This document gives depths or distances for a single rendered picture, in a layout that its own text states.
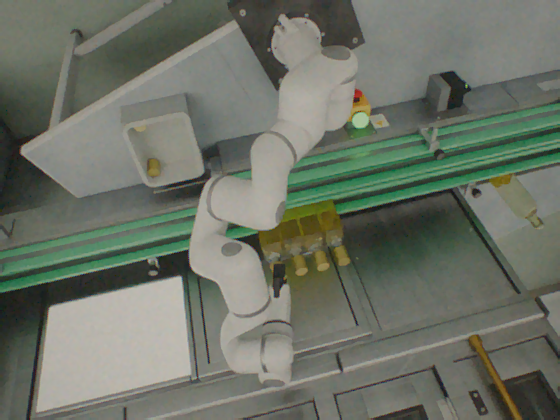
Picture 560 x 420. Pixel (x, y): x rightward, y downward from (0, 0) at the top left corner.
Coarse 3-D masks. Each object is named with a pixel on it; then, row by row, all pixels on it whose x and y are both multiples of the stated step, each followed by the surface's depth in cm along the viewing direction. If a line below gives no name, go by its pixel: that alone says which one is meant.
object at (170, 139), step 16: (128, 128) 113; (160, 128) 124; (176, 128) 125; (192, 128) 118; (128, 144) 116; (144, 144) 126; (160, 144) 127; (176, 144) 129; (192, 144) 130; (144, 160) 127; (160, 160) 131; (176, 160) 133; (192, 160) 133; (144, 176) 125; (160, 176) 130; (176, 176) 129; (192, 176) 129
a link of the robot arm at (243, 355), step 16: (272, 304) 89; (224, 320) 93; (240, 320) 86; (256, 320) 85; (224, 336) 91; (224, 352) 92; (240, 352) 95; (256, 352) 94; (240, 368) 95; (256, 368) 94
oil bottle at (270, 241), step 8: (264, 232) 126; (272, 232) 126; (264, 240) 124; (272, 240) 124; (280, 240) 124; (264, 248) 123; (272, 248) 122; (280, 248) 123; (264, 256) 124; (280, 256) 124
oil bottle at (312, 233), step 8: (296, 208) 130; (304, 208) 130; (312, 208) 130; (296, 216) 129; (304, 216) 128; (312, 216) 128; (304, 224) 126; (312, 224) 126; (304, 232) 124; (312, 232) 124; (320, 232) 124; (304, 240) 124; (312, 240) 123; (320, 240) 123
